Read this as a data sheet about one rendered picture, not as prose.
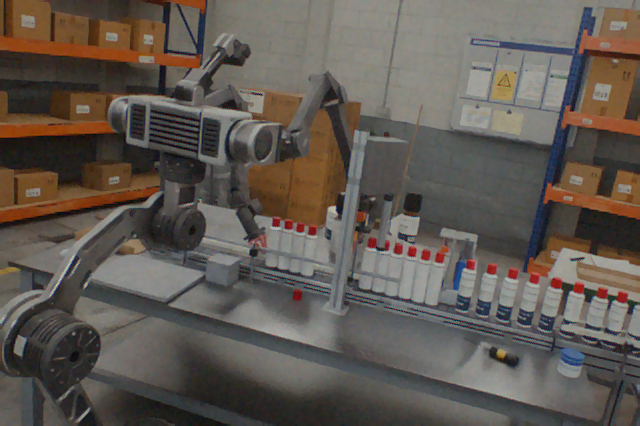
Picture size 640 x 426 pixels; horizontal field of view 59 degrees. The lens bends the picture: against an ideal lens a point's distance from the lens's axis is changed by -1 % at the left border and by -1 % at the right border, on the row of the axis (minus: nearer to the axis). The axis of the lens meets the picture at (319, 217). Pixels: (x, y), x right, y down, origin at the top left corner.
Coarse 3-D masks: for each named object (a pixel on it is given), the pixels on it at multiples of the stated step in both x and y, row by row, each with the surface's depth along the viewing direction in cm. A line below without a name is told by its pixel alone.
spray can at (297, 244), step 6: (300, 222) 225; (300, 228) 223; (294, 234) 224; (300, 234) 224; (294, 240) 225; (300, 240) 224; (294, 246) 225; (300, 246) 225; (294, 252) 225; (300, 252) 225; (294, 264) 226; (300, 264) 227; (288, 270) 229; (294, 270) 227
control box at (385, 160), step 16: (368, 144) 193; (384, 144) 193; (400, 144) 198; (368, 160) 193; (384, 160) 195; (400, 160) 200; (368, 176) 194; (384, 176) 198; (400, 176) 203; (368, 192) 195; (384, 192) 200; (400, 192) 205
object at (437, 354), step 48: (240, 240) 275; (96, 288) 203; (192, 288) 212; (240, 288) 218; (288, 288) 225; (480, 288) 254; (288, 336) 185; (336, 336) 190; (384, 336) 194; (432, 336) 199; (480, 336) 205; (480, 384) 171; (528, 384) 175; (576, 384) 179
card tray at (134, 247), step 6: (90, 228) 252; (78, 234) 243; (84, 234) 242; (78, 240) 243; (132, 240) 253; (138, 240) 254; (126, 246) 236; (132, 246) 235; (138, 246) 247; (144, 246) 248; (120, 252) 238; (126, 252) 237; (132, 252) 236; (138, 252) 240
